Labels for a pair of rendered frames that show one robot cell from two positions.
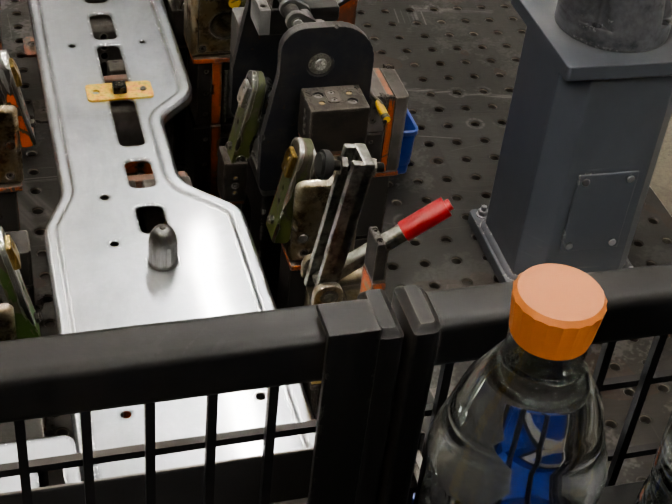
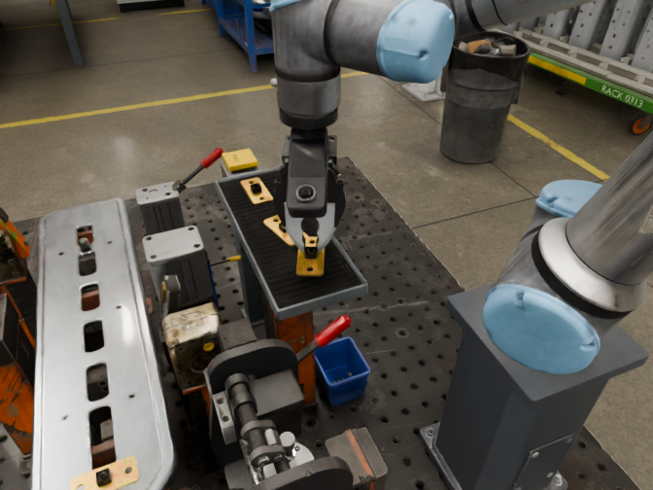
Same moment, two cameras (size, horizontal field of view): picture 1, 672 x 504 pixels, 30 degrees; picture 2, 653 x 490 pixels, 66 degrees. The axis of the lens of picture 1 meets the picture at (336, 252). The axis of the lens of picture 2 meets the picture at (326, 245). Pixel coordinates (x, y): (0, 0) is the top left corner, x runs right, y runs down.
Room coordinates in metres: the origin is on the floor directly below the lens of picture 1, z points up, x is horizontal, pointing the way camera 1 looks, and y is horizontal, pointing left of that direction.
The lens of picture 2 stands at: (1.01, 0.03, 1.66)
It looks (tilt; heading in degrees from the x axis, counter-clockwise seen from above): 39 degrees down; 357
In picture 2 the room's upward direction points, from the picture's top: straight up
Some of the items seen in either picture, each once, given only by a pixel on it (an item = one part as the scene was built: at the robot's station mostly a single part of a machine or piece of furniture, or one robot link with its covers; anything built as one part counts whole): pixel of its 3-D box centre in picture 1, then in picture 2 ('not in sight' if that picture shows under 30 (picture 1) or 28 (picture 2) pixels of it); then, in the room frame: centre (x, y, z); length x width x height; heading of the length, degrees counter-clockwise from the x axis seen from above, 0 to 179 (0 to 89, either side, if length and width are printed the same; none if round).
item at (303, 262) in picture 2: not in sight; (311, 253); (1.56, 0.01, 1.20); 0.08 x 0.04 x 0.01; 175
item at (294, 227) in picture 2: not in sight; (296, 217); (1.59, 0.03, 1.25); 0.06 x 0.03 x 0.09; 175
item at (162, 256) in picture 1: (162, 249); not in sight; (1.03, 0.18, 1.02); 0.03 x 0.03 x 0.07
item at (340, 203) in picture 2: not in sight; (327, 198); (1.56, -0.01, 1.29); 0.05 x 0.02 x 0.09; 85
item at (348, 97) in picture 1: (320, 239); not in sight; (1.21, 0.02, 0.91); 0.07 x 0.05 x 0.42; 110
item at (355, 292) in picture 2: not in sight; (281, 229); (1.68, 0.06, 1.16); 0.37 x 0.14 x 0.02; 20
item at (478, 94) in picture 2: not in sight; (477, 99); (4.03, -1.12, 0.36); 0.54 x 0.50 x 0.73; 108
